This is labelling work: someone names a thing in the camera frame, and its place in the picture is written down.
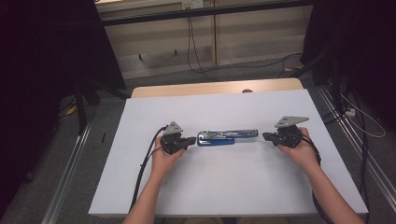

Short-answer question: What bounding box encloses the black metal stand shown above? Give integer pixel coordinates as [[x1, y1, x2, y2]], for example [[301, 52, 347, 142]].
[[74, 78, 129, 135]]

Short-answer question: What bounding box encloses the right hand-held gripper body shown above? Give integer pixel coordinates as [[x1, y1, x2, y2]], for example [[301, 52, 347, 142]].
[[274, 116, 310, 148]]

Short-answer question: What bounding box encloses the black horizontal bar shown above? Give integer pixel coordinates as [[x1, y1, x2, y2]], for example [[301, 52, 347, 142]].
[[100, 0, 314, 27]]

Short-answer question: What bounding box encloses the beige cabinet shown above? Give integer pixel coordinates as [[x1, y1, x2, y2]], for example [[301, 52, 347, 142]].
[[94, 0, 314, 80]]

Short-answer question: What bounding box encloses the black floor cable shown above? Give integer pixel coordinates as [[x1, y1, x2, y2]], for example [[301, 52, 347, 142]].
[[199, 51, 304, 78]]

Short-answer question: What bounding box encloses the wooden table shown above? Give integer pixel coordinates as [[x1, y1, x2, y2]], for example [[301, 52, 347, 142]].
[[130, 77, 304, 99]]

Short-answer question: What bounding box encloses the black cable bundle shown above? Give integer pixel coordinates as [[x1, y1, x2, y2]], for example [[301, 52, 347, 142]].
[[320, 90, 373, 224]]

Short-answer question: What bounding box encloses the white cable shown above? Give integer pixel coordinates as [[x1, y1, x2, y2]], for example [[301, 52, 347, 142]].
[[339, 92, 387, 139]]

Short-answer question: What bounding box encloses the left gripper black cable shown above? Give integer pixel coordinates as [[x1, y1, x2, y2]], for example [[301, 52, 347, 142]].
[[128, 125, 168, 213]]

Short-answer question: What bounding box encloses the black curtain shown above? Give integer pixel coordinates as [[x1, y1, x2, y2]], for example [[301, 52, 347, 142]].
[[0, 0, 127, 216], [300, 0, 396, 133]]

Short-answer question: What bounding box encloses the person's right hand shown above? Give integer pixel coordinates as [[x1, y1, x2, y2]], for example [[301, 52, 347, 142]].
[[277, 128, 320, 174]]

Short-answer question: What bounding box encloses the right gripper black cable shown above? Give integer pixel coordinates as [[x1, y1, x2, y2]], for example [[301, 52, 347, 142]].
[[299, 133, 335, 224]]

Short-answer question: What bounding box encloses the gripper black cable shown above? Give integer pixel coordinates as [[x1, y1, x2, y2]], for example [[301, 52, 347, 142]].
[[299, 133, 335, 224], [128, 125, 168, 213]]

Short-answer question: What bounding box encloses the black hanging cable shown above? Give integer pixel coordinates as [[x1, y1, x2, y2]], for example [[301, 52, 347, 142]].
[[186, 16, 219, 82]]

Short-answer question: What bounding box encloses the white wall socket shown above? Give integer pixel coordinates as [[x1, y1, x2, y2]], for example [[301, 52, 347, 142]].
[[181, 0, 205, 10]]

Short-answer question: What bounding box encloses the white table board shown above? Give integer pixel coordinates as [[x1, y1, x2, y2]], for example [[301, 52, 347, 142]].
[[88, 89, 369, 217]]

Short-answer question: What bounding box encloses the aluminium floor rail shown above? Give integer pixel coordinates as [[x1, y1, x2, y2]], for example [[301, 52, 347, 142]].
[[317, 86, 396, 204], [41, 120, 93, 224]]

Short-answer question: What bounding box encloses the black stand leg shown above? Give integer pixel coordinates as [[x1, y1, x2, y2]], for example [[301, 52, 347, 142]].
[[291, 50, 329, 79]]

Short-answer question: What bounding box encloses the person's left hand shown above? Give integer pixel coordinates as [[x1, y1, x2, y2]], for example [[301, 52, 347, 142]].
[[151, 136, 186, 181]]

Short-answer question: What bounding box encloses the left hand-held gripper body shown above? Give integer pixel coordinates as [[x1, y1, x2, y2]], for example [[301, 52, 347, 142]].
[[160, 120, 188, 156]]

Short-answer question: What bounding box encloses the blue stapler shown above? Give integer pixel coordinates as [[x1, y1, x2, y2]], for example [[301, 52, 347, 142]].
[[196, 129, 260, 147]]

